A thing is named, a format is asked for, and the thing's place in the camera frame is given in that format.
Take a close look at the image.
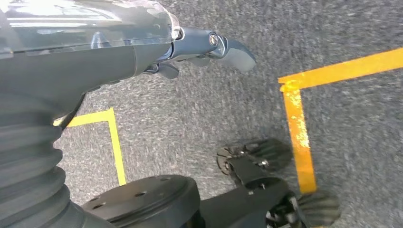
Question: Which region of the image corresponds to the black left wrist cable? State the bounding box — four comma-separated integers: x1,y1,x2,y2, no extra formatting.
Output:
58,93,87,130

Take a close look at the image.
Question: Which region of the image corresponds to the black caster wheel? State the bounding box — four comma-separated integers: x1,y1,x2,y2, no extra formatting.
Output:
216,138,293,177
266,190,341,228

